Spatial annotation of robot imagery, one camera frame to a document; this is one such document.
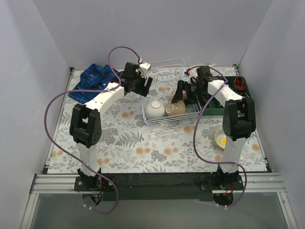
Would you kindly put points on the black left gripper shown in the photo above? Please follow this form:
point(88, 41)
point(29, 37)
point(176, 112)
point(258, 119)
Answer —
point(142, 86)

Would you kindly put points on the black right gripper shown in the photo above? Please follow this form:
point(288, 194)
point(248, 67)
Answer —
point(186, 88)

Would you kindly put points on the orange line pattern bowl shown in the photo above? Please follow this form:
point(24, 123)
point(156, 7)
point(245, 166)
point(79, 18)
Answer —
point(173, 94)

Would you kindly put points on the cream bowl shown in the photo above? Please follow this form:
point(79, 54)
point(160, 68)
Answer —
point(173, 109)

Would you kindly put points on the white bowl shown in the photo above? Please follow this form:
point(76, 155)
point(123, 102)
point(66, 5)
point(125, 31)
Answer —
point(154, 110)

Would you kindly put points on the white wire dish rack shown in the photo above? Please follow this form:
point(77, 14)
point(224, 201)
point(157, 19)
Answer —
point(166, 75)

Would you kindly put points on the yellow-rimmed bowl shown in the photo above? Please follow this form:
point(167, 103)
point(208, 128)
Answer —
point(220, 138)

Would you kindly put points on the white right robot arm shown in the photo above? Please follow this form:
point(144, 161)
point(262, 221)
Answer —
point(238, 118)

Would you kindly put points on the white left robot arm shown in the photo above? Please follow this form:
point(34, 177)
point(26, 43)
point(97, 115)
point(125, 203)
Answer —
point(86, 128)

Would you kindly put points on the blue plaid shirt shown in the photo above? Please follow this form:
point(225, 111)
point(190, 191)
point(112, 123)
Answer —
point(95, 77)

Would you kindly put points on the red black rolled band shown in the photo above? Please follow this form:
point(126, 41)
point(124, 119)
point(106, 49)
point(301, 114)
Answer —
point(239, 84)

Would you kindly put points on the green compartment organizer tray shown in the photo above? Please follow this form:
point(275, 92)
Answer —
point(228, 92)

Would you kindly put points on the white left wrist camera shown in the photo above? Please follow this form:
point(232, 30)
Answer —
point(144, 68)

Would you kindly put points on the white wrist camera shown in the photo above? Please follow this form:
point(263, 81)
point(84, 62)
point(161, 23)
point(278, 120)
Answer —
point(144, 68)
point(191, 78)

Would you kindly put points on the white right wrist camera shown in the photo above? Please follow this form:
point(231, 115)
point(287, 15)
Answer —
point(191, 78)

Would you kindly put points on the aluminium frame rail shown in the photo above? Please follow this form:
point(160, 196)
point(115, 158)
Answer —
point(68, 183)

